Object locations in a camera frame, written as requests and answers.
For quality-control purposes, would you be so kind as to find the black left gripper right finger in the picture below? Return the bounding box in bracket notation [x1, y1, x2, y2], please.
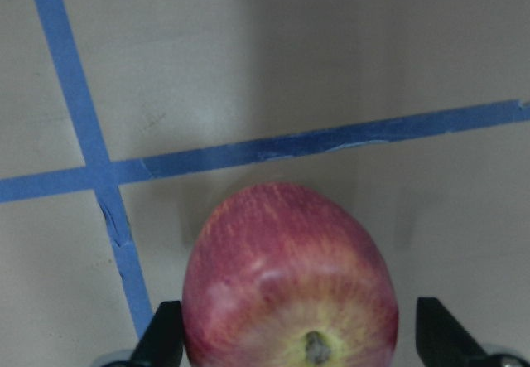
[415, 297, 489, 367]

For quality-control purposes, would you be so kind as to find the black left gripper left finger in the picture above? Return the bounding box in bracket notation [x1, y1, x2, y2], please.
[128, 301, 184, 367]

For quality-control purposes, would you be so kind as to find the red yellow apple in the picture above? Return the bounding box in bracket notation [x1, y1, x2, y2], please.
[182, 182, 398, 366]

